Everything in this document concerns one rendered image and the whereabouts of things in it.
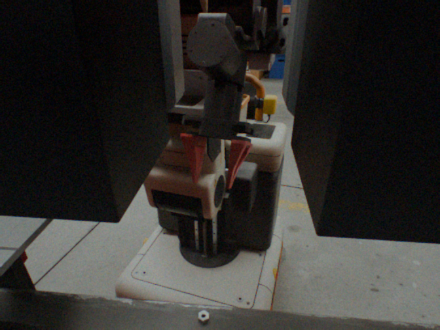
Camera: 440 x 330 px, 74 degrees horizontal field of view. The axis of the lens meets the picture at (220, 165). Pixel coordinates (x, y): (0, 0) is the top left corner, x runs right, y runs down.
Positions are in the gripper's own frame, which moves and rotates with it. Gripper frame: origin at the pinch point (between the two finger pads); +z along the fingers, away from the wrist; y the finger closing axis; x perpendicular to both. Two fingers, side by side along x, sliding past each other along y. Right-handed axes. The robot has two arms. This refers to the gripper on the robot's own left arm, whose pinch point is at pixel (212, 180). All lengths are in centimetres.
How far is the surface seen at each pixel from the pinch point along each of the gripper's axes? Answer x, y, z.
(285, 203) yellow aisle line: 168, 7, 26
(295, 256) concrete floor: 125, 18, 48
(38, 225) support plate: -15.1, -16.6, 7.3
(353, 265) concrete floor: 127, 48, 47
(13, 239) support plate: -17.6, -17.3, 8.5
